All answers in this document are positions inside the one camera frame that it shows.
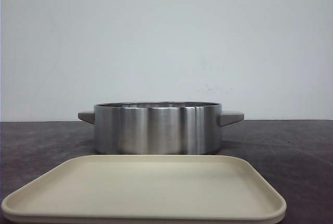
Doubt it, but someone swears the stainless steel steamer pot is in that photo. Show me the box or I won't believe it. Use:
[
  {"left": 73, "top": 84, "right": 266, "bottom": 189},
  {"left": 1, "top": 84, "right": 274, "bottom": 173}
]
[{"left": 78, "top": 101, "right": 244, "bottom": 154}]

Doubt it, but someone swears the beige rectangular plastic tray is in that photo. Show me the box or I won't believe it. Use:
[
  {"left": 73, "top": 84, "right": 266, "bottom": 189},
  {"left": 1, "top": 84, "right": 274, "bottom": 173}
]
[{"left": 1, "top": 155, "right": 287, "bottom": 223}]

